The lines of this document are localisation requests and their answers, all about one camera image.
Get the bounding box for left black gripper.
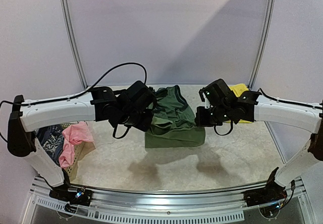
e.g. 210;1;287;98
118;108;154;131

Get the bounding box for olive green garment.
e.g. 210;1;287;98
145;85;206;149

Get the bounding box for yellow shorts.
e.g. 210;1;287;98
228;83;253;124

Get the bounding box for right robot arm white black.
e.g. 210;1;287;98
195;79;322;202

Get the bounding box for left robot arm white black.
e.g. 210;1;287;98
7;81;157;201

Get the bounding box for beige plastic laundry basket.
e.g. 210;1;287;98
62;124;95;181

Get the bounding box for pink garment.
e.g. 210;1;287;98
59;122;94;169

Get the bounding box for dark blue garment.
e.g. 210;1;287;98
35;125;64;166

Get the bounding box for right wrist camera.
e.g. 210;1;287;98
199;89;210;109

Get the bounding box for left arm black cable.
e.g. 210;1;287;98
0;62;148;143

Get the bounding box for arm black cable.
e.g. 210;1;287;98
258;87;323;110
0;62;148;143

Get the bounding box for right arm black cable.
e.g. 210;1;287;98
258;87;323;110

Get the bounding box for aluminium front rail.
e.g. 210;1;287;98
21;177;315;223

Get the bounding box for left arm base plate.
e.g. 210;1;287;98
49;184;93;206

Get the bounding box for right aluminium frame post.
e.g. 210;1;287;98
248;0;275;89

